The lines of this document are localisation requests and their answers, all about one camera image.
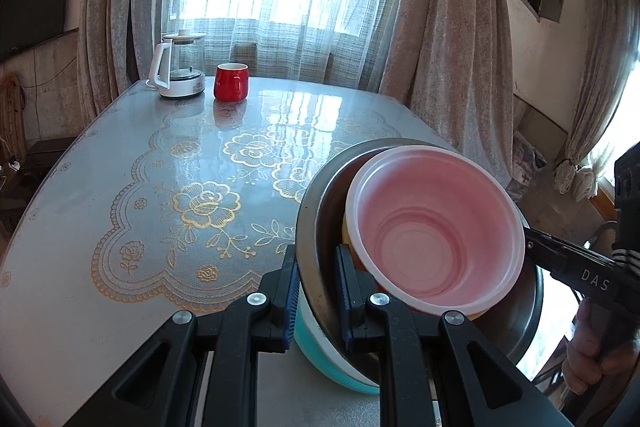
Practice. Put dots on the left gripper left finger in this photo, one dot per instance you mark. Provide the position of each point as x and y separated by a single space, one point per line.
201 370

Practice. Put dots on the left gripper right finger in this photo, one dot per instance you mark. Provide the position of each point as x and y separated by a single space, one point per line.
433 370

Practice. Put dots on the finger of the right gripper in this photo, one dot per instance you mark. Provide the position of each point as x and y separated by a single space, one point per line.
554 254

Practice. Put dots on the stainless steel bowl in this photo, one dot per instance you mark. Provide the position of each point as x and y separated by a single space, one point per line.
512 325

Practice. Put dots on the red plastic bowl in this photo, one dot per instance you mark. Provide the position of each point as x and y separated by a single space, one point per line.
442 231

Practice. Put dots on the turquoise plastic plate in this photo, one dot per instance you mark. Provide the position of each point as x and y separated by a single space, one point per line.
325 361

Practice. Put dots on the yellow plastic bowl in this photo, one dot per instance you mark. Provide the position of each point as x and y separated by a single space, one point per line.
353 238

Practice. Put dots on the right hand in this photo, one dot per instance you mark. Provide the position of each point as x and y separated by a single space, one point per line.
583 366

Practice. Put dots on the patterned bag on floor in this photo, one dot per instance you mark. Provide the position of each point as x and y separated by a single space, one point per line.
527 164

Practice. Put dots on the middle beige curtain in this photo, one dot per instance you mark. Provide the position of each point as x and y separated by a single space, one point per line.
450 62

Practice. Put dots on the right tied beige curtain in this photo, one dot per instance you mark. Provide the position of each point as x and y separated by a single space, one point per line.
611 55

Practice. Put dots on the red mug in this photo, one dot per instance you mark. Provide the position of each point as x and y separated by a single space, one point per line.
231 82

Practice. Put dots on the white glass electric kettle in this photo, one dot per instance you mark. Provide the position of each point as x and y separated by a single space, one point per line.
177 68

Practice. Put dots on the left beige curtain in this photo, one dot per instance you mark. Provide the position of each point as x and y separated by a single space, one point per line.
116 41

